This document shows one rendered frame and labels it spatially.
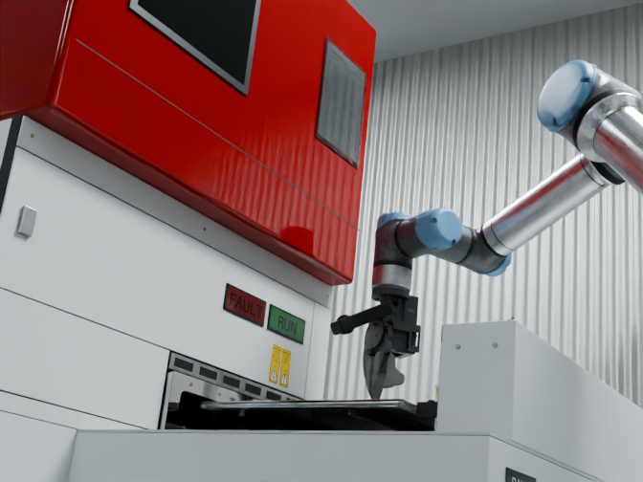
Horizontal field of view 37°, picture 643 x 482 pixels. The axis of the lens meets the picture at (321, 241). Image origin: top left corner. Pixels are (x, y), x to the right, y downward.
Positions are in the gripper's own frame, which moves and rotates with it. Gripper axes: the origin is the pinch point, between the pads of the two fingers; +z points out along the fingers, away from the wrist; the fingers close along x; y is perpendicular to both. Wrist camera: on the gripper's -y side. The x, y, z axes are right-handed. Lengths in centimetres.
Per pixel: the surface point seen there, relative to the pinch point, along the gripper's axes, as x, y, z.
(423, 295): 206, 118, -91
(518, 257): 170, 143, -105
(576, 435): -54, 4, 12
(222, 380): -0.7, -28.6, 2.2
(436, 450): -64, -22, 18
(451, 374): -59, -18, 8
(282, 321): 7.7, -16.0, -12.3
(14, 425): -23, -62, 17
